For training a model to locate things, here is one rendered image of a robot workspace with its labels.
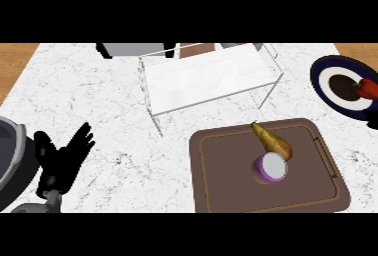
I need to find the grey black appliance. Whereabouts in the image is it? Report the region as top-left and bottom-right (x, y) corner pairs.
(94, 42), (178, 61)

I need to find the yellow-brown pear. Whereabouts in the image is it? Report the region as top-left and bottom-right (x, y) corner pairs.
(247, 120), (295, 161)

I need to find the dark blue white plate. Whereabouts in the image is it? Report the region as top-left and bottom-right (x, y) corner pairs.
(308, 54), (378, 123)

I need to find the purple can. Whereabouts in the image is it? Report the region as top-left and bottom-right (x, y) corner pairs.
(250, 151), (290, 185)

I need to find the brown rectangular tray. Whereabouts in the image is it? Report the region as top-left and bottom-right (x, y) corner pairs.
(187, 117), (352, 214)

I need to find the dark grey round pot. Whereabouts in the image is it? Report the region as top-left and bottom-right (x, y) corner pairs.
(0, 115), (41, 213)

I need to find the white wire tiered shelf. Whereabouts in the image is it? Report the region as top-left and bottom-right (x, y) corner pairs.
(137, 42), (286, 138)

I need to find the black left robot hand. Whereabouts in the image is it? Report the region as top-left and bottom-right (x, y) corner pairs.
(32, 121), (97, 198)

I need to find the red pepper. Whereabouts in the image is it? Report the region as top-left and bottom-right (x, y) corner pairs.
(349, 78), (378, 102)

